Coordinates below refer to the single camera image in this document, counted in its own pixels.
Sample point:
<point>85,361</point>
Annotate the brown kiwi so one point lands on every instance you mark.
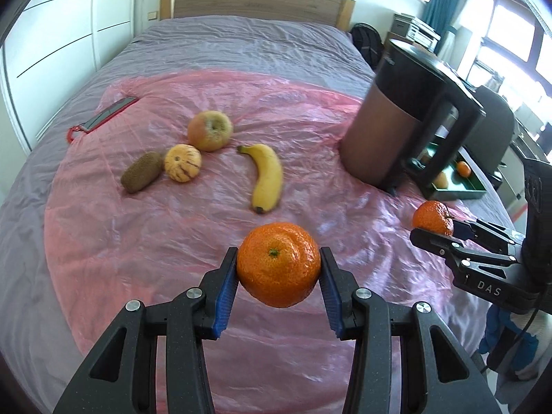
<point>141,172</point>

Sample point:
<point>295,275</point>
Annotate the black and copper electric kettle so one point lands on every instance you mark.
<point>379,129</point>

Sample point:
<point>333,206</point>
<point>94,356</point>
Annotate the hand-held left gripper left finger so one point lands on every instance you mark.
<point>223,306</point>

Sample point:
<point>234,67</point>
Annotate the wooden headboard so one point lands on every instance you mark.
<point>258,2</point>

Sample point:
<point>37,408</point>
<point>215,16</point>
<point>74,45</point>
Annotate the white printer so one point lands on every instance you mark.
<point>414,28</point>

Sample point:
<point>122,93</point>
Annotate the white wardrobe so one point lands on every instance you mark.
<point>64,30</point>

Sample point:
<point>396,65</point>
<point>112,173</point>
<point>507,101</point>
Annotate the yellow-red apple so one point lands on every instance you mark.
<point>210,131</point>

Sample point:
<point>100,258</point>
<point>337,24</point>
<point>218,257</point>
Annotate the window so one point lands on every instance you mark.
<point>513,34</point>

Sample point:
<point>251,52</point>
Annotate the grey chair with black legs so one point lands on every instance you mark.
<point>496,129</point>

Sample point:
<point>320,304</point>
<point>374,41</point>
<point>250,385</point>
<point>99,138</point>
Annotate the phone in red case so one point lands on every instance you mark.
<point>110,114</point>

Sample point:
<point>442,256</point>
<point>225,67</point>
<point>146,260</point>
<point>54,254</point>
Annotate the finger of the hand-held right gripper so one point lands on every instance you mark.
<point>474,229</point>
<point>435,245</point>

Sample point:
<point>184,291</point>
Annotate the bed with purple cover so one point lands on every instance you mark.
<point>241,43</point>

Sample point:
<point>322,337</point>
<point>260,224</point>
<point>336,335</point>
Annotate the small orange tangerine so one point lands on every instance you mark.
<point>462,168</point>

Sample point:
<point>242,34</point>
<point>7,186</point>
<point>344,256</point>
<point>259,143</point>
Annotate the striped yellow pepino melon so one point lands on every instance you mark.
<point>183,164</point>

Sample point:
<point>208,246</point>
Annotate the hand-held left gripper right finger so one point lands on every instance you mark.
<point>333,306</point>

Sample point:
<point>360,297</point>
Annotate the black backpack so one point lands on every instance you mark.
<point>366,43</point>

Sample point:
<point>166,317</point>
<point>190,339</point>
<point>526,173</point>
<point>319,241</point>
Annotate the green cardboard box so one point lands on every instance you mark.
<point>470,187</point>

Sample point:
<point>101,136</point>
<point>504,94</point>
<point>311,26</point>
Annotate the pink plastic sheet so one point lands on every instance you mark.
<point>172,233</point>

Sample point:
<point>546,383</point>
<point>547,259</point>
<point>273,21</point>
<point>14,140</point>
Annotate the teal curtain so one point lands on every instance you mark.
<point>444,0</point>

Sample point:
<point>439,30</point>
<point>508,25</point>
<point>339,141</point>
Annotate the pale yellow round fruit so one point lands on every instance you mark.
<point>440,180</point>

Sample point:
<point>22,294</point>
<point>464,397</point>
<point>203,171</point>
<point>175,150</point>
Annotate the large orange tangerine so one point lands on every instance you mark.
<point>278,267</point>

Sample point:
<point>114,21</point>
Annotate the yellow banana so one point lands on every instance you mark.
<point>267,177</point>

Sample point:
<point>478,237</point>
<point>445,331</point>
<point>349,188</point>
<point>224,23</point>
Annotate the wall socket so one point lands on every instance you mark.
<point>152,14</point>

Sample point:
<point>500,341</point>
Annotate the orange tangerine with stem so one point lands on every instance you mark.
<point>431,218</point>

